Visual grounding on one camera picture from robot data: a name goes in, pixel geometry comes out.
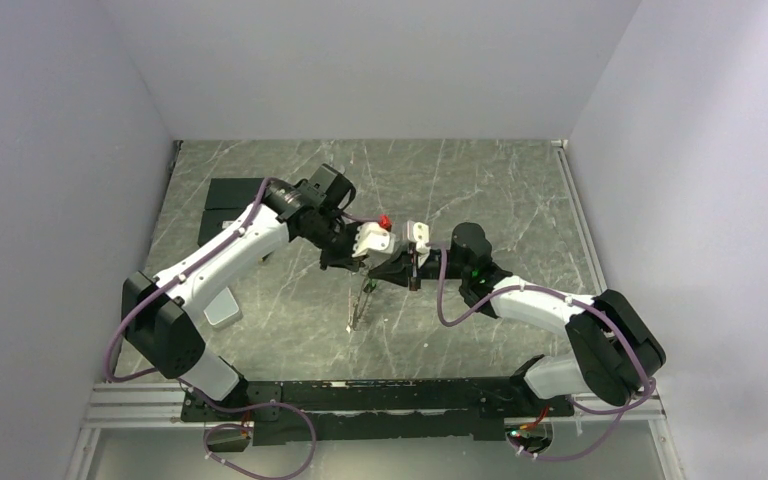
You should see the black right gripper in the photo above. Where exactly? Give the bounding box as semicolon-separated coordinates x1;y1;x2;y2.
368;247;469;292

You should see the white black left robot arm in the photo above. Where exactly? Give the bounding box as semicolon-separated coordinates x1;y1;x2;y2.
115;164;359;420

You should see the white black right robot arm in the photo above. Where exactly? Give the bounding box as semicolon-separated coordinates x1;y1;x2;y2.
352;222;666;415

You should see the white rectangular router box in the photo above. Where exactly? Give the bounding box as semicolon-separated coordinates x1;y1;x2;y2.
204;287;242;330

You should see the black flat electronic box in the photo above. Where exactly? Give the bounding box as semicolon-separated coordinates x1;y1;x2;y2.
199;177;264;244

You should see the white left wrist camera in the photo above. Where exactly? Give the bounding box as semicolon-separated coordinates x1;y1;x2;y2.
352;215;398;258

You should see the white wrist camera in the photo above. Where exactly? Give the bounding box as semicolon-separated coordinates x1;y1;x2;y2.
352;215;398;258
404;220;430;257

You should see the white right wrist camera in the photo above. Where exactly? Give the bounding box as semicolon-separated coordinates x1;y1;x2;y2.
404;220;430;257

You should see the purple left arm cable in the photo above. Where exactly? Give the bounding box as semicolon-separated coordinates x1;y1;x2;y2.
104;177;385;480

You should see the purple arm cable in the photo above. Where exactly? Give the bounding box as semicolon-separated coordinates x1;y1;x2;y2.
434;245;658;464
104;177;385;480

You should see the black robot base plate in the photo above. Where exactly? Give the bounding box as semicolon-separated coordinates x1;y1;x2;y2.
180;376;574;446

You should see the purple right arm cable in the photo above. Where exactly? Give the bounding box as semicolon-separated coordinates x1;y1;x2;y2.
434;245;658;464

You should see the aluminium frame rail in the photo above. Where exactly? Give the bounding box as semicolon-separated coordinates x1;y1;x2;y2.
65;377;687;480

